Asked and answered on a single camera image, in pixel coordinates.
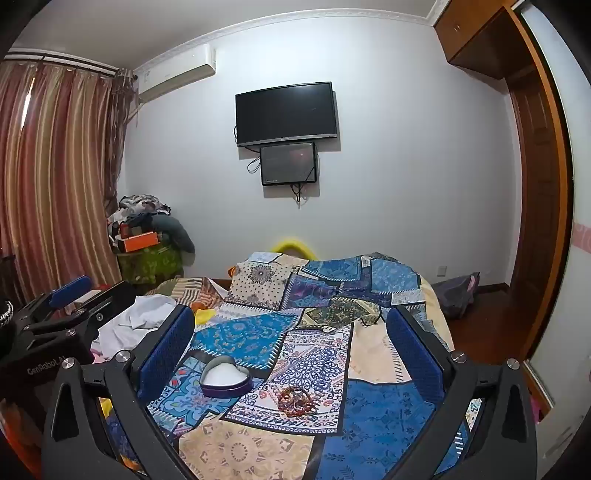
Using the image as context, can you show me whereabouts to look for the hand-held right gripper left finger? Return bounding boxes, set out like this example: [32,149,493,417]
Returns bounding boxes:
[41,305,197,480]

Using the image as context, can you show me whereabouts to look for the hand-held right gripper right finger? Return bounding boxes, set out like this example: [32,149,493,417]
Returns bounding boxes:
[385,305,539,480]

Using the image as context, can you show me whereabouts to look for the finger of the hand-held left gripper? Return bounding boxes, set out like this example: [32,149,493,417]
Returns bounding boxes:
[18,275,93,320]
[21,281,137,344]

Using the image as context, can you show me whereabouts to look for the heart-shaped purple tin box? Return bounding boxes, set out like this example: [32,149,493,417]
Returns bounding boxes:
[201,355,254,398]

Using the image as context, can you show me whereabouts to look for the jewelry pile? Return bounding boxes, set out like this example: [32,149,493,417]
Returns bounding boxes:
[277,387,317,419]

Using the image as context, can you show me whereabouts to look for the white cloth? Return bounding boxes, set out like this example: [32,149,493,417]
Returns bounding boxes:
[92,294,178,361]

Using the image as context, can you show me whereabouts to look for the green patterned cloth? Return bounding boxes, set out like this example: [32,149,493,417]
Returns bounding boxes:
[115,244,182,284]

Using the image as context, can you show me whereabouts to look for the orange striped cloth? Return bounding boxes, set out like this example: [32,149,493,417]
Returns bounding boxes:
[150,276,228,309]

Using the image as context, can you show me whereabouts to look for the grey bag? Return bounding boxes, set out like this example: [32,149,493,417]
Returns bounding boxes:
[431,272,481,320]

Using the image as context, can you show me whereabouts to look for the orange box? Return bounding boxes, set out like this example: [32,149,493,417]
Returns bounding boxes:
[122,232,162,253]

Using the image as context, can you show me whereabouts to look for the blue patchwork blanket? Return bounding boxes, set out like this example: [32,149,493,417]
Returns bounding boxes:
[99,251,481,480]

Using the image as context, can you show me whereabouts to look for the pile of clothes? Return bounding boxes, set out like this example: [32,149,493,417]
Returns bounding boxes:
[107,195,172,234]

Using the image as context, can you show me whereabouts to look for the red striped curtain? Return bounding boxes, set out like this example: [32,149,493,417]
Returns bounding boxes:
[0,60,139,303]

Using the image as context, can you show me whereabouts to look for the wooden door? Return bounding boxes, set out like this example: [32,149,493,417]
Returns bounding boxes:
[505,9,575,365]

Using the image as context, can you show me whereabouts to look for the white sliding wardrobe door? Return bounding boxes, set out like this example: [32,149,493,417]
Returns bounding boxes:
[522,4,591,416]

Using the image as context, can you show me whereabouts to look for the wooden overhead cabinet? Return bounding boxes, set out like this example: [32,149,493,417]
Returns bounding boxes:
[434,0,522,79]

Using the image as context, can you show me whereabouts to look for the yellow ring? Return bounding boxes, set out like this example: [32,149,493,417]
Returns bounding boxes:
[271,237,315,257]

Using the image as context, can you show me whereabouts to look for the small black wall monitor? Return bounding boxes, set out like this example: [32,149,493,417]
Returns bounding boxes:
[259,141,318,186]

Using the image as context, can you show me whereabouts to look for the curtain rail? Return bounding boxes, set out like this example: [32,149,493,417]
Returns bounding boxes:
[2,52,136,78]

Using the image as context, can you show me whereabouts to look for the white wall air conditioner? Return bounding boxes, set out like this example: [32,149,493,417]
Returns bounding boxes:
[134,44,217,103]

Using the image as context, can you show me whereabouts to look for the black wall television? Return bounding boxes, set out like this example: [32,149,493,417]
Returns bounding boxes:
[235,82,339,147]

